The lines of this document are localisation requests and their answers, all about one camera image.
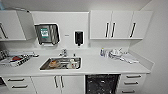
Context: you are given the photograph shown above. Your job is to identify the steel paper towel dispenser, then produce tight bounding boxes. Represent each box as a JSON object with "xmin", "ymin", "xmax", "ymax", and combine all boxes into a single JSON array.
[{"xmin": 33, "ymin": 22, "xmax": 61, "ymax": 47}]

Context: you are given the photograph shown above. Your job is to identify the white drawer unit narrow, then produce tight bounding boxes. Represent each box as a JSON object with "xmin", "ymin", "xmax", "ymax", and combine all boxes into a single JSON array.
[{"xmin": 116, "ymin": 72, "xmax": 148, "ymax": 94}]

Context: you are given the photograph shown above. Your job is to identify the stack of white plates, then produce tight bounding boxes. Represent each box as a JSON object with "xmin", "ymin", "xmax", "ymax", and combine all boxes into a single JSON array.
[{"xmin": 107, "ymin": 48, "xmax": 123, "ymax": 60}]

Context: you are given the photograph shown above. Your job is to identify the white wall cabinet three handles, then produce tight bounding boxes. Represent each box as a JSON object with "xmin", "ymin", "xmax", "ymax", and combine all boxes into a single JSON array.
[{"xmin": 0, "ymin": 9, "xmax": 28, "ymax": 42}]

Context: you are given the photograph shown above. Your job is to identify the black wall soap dispenser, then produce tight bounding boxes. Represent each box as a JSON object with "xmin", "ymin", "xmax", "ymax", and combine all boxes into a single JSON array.
[{"xmin": 73, "ymin": 30, "xmax": 85, "ymax": 47}]

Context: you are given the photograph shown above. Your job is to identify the white wall cabinet wide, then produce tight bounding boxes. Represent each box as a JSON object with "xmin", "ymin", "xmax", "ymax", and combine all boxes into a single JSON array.
[{"xmin": 88, "ymin": 9, "xmax": 155, "ymax": 41}]

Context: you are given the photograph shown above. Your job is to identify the stainless steel dishwasher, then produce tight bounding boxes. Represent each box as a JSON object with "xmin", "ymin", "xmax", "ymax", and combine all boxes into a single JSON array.
[{"xmin": 84, "ymin": 73, "xmax": 121, "ymax": 94}]

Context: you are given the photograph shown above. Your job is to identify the chrome sink faucet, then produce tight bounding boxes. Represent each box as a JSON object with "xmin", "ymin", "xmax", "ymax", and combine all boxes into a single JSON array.
[{"xmin": 59, "ymin": 48, "xmax": 69, "ymax": 58}]

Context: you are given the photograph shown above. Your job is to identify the small white bottle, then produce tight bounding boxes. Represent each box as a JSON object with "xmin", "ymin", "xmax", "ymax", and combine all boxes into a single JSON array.
[{"xmin": 104, "ymin": 48, "xmax": 110, "ymax": 58}]

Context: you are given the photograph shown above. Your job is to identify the white drawer unit wide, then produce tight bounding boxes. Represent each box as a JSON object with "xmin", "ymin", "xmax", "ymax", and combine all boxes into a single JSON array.
[{"xmin": 0, "ymin": 75, "xmax": 37, "ymax": 94}]

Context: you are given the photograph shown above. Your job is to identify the white two-door base cabinet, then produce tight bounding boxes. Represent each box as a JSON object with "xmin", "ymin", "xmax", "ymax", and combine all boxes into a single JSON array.
[{"xmin": 30, "ymin": 74, "xmax": 86, "ymax": 94}]

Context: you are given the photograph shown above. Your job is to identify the white cup and dishes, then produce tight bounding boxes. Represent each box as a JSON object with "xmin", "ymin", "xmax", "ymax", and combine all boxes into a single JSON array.
[{"xmin": 67, "ymin": 58, "xmax": 78, "ymax": 69}]

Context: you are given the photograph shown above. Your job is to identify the small wall label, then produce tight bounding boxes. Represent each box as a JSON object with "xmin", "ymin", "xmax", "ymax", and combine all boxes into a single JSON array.
[{"xmin": 63, "ymin": 33, "xmax": 70, "ymax": 38}]

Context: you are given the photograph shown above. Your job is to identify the stainless steel sink basin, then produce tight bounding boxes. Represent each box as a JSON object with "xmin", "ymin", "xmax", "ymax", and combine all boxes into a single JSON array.
[{"xmin": 38, "ymin": 56, "xmax": 83, "ymax": 72}]

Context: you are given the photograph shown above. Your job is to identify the blue dish soap bottle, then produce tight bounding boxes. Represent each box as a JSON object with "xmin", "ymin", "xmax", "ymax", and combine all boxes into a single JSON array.
[{"xmin": 99, "ymin": 47, "xmax": 106, "ymax": 57}]

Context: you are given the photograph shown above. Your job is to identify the orange bowl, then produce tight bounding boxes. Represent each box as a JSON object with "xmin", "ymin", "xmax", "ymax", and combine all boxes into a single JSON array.
[{"xmin": 49, "ymin": 59, "xmax": 59, "ymax": 69}]

